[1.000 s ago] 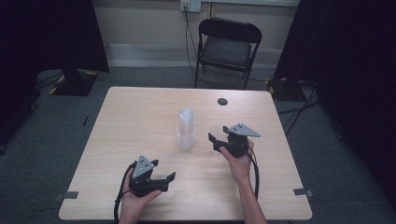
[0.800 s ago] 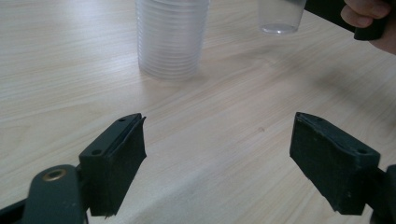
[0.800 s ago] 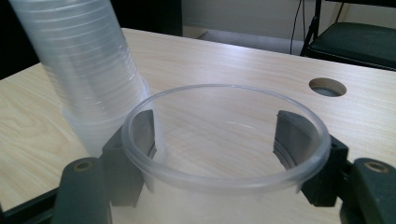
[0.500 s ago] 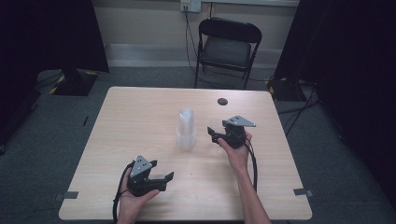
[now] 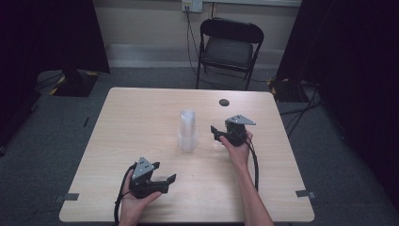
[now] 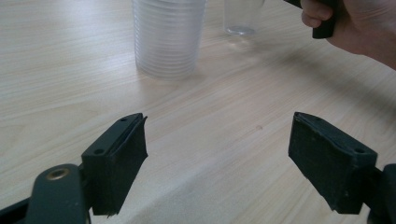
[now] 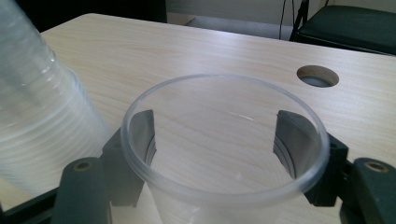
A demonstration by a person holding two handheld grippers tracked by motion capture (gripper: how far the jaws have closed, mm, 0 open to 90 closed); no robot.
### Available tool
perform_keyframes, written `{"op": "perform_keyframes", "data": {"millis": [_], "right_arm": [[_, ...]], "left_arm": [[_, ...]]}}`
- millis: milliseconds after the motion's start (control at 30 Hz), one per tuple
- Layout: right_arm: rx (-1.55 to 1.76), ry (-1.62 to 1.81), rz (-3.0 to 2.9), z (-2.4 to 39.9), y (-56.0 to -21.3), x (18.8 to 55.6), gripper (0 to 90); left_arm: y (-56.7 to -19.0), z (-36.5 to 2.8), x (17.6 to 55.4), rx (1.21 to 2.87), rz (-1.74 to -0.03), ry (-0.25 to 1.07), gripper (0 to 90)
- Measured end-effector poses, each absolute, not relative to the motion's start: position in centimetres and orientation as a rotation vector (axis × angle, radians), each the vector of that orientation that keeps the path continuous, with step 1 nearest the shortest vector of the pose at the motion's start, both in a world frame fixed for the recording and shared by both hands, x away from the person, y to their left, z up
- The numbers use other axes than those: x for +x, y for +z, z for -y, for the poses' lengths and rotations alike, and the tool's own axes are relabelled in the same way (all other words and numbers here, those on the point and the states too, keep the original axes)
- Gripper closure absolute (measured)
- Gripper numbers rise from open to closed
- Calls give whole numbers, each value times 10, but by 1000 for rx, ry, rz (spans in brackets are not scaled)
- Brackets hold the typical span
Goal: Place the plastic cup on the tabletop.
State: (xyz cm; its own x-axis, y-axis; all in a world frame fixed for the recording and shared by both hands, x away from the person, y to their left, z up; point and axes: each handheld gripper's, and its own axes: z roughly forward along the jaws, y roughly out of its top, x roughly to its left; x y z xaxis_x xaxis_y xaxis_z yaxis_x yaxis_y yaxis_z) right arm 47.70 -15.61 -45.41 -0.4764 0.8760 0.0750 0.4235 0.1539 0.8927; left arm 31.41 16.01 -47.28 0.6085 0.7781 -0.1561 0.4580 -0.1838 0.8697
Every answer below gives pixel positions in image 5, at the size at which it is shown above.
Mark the person's right hand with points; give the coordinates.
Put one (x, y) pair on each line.
(240, 155)

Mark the stack of clear plastic cups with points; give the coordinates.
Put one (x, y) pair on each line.
(187, 138)

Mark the black curtain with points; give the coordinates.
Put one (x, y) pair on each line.
(47, 37)
(354, 78)

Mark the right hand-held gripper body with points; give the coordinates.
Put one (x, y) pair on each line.
(236, 133)

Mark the white wall socket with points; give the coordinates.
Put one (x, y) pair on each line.
(192, 5)

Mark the black folding chair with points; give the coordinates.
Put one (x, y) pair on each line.
(229, 50)

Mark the small black disc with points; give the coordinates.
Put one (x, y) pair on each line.
(224, 102)

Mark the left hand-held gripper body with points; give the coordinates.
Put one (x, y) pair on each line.
(142, 182)

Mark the grey tape strip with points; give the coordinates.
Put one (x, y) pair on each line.
(305, 194)
(67, 197)

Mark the person's left hand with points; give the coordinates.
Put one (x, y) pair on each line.
(133, 205)

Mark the black stand base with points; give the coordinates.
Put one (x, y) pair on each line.
(285, 91)
(75, 84)

